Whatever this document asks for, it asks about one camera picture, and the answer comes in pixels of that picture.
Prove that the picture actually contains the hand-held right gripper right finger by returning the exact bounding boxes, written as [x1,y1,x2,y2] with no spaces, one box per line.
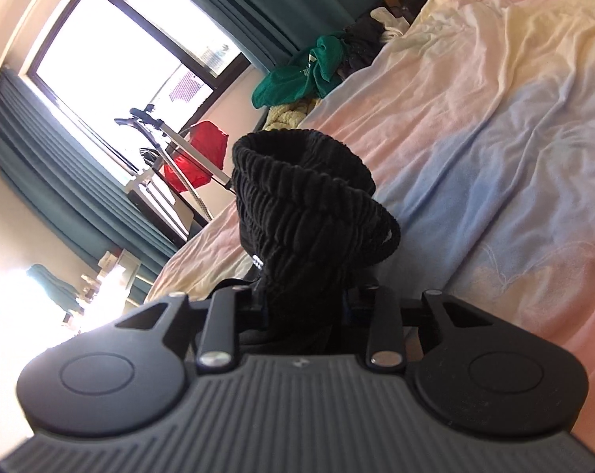
[343,286,478,371]

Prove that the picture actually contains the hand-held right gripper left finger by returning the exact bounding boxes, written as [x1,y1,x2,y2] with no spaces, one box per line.
[115,287,269,371]

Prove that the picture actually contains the black pants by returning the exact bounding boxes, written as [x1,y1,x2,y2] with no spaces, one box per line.
[231,129,401,356]

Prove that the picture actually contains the white dressing table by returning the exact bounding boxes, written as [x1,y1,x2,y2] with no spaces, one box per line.
[80,251,153,326]

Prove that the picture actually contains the red garment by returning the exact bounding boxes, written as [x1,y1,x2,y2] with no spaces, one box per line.
[164,121,229,193]

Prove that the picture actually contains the garment steamer stand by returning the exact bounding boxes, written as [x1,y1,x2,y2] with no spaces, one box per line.
[115,103,234,222]

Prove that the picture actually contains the bed with pastel sheet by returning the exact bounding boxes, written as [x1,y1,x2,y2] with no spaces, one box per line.
[144,0,595,395]

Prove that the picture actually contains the yellow knitted blanket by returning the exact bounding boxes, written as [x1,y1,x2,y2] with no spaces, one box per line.
[263,96,323,131]

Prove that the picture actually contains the blue curtain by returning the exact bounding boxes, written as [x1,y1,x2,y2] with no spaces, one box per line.
[144,0,382,55]
[0,66,180,262]

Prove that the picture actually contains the green garment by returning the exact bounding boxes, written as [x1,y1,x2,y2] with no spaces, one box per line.
[252,34,350,109]

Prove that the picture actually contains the dark cloth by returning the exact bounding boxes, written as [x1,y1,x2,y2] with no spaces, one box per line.
[341,12,392,67]

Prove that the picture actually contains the dark framed window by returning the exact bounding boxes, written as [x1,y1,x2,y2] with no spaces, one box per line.
[26,0,251,188]

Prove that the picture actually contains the white cloth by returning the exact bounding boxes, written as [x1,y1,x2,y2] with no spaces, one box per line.
[371,7,409,40]

